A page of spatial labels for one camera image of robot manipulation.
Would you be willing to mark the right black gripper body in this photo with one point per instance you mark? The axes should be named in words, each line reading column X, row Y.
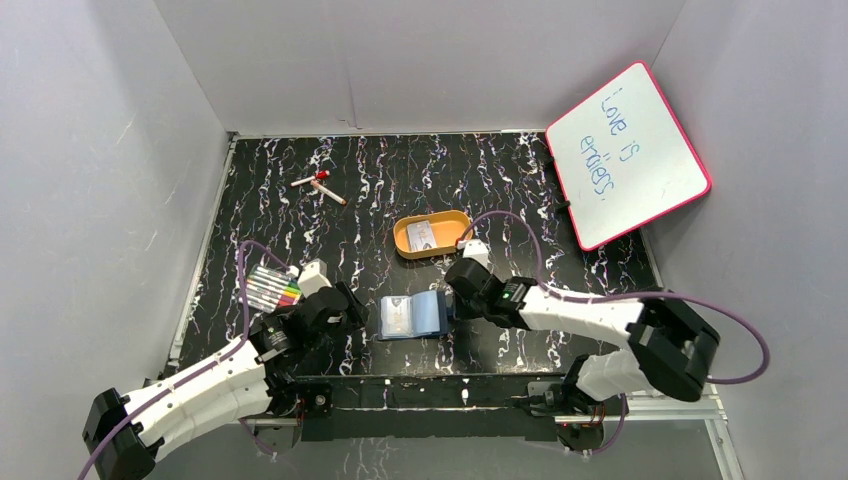
column 469, row 309

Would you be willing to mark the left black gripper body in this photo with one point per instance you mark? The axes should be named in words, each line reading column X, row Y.
column 346, row 302

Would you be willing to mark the grey credit card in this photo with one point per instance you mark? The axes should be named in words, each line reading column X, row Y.
column 396, row 316
column 420, row 236

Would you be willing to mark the navy blue card holder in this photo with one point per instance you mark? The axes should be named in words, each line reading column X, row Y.
column 431, row 312

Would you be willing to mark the orange oval tray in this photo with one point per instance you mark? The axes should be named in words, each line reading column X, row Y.
column 448, row 227

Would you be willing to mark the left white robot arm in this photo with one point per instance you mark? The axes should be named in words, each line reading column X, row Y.
column 127, row 434

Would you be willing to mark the colourful marker pen set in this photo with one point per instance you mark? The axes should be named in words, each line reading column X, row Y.
column 268, row 289

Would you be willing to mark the white marker pen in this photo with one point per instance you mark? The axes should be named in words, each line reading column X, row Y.
column 327, row 192

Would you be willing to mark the red capped marker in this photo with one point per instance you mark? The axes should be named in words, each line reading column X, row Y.
column 320, row 175

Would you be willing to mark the pink framed whiteboard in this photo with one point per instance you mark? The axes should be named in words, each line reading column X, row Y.
column 623, row 158

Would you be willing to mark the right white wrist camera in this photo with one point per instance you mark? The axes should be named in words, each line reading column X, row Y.
column 475, row 249

